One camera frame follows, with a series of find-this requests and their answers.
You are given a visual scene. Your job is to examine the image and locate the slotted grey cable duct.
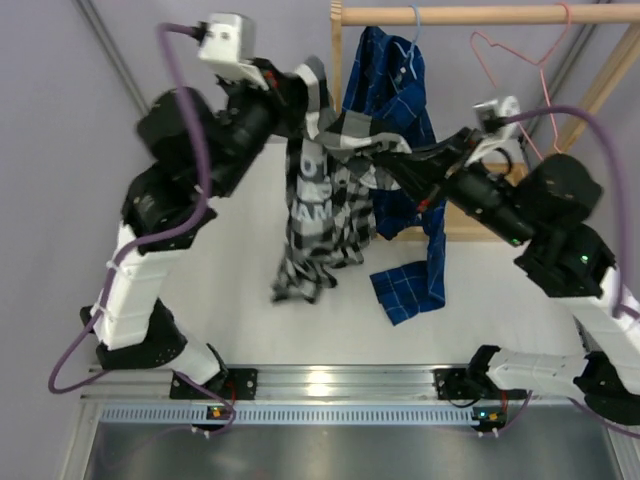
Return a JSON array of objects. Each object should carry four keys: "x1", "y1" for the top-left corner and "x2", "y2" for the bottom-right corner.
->
[{"x1": 100, "y1": 404, "x2": 485, "y2": 426}]

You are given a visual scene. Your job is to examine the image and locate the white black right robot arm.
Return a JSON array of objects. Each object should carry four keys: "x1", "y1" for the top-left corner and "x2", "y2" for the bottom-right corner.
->
[{"x1": 374, "y1": 128, "x2": 639, "y2": 426}]

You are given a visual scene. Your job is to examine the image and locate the aluminium mounting rail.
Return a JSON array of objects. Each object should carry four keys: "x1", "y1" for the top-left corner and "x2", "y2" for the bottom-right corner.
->
[{"x1": 82, "y1": 363, "x2": 561, "y2": 401}]

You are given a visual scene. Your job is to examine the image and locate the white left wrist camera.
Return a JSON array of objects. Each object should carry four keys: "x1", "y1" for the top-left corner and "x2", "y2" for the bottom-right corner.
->
[{"x1": 198, "y1": 12, "x2": 261, "y2": 84}]

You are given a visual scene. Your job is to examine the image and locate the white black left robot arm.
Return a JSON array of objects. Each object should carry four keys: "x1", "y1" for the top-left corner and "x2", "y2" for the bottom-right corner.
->
[{"x1": 80, "y1": 58, "x2": 309, "y2": 399}]

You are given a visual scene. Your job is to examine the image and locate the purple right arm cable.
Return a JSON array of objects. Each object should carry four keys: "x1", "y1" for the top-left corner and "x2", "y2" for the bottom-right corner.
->
[{"x1": 492, "y1": 104, "x2": 640, "y2": 431}]

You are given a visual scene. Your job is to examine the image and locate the black white checkered shirt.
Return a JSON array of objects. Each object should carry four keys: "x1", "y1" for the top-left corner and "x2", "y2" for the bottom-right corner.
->
[{"x1": 271, "y1": 56, "x2": 411, "y2": 303}]

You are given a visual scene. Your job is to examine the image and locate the pink wire hanger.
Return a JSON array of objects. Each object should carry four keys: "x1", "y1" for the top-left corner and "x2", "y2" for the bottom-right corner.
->
[{"x1": 469, "y1": 2, "x2": 574, "y2": 161}]

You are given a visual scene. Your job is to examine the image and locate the light blue hanger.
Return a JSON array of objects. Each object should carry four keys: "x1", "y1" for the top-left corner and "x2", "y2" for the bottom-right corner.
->
[{"x1": 393, "y1": 4, "x2": 422, "y2": 84}]

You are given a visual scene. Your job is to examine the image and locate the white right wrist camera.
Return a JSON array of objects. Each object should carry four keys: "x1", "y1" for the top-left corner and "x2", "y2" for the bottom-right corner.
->
[{"x1": 473, "y1": 95, "x2": 521, "y2": 144}]

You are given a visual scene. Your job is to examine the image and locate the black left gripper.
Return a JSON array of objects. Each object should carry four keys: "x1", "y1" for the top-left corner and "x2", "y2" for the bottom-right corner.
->
[{"x1": 201, "y1": 58, "x2": 313, "y2": 201}]

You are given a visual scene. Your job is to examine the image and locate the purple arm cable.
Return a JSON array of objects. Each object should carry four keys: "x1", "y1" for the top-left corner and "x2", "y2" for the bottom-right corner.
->
[
  {"x1": 492, "y1": 104, "x2": 640, "y2": 431},
  {"x1": 47, "y1": 22, "x2": 214, "y2": 396}
]

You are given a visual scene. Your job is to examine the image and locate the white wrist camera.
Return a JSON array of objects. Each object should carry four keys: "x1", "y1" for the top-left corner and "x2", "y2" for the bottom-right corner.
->
[
  {"x1": 198, "y1": 12, "x2": 261, "y2": 84},
  {"x1": 473, "y1": 95, "x2": 521, "y2": 144}
]

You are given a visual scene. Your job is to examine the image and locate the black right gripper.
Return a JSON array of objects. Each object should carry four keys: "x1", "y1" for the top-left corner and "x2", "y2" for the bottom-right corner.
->
[{"x1": 377, "y1": 131, "x2": 540, "y2": 252}]

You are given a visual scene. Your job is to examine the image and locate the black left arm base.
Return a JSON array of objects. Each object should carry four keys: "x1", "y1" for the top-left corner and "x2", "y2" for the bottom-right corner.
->
[{"x1": 169, "y1": 367, "x2": 258, "y2": 404}]

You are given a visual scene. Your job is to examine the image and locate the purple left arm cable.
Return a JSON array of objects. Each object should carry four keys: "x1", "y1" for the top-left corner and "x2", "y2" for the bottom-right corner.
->
[{"x1": 47, "y1": 22, "x2": 214, "y2": 396}]

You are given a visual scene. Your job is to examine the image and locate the blue plaid shirt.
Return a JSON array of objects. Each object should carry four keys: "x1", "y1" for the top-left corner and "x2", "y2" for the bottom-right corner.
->
[{"x1": 342, "y1": 25, "x2": 449, "y2": 327}]

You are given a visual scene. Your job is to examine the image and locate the wooden clothes rack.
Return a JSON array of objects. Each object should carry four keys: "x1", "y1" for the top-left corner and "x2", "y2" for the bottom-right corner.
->
[{"x1": 329, "y1": 1, "x2": 639, "y2": 250}]

